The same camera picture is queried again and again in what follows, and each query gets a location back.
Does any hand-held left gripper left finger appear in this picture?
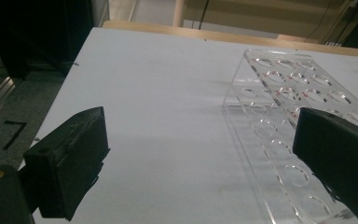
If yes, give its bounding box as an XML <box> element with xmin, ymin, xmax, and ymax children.
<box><xmin>22</xmin><ymin>106</ymin><xmax>111</xmax><ymax>222</ymax></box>

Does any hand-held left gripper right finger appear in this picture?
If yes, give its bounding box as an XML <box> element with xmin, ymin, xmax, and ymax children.
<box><xmin>292</xmin><ymin>106</ymin><xmax>358</xmax><ymax>223</ymax></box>

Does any clear acrylic tube rack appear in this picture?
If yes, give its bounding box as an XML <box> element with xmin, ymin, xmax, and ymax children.
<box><xmin>223</xmin><ymin>47</ymin><xmax>358</xmax><ymax>224</ymax></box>

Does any black cabinet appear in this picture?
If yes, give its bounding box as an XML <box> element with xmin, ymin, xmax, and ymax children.
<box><xmin>63</xmin><ymin>0</ymin><xmax>110</xmax><ymax>68</ymax></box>

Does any beige wooden furniture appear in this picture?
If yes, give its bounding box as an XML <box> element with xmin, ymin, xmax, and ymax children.
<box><xmin>172</xmin><ymin>0</ymin><xmax>358</xmax><ymax>43</ymax></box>

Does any black hanging cable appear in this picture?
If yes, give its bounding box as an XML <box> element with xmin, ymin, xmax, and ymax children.
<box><xmin>198</xmin><ymin>0</ymin><xmax>211</xmax><ymax>31</ymax></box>

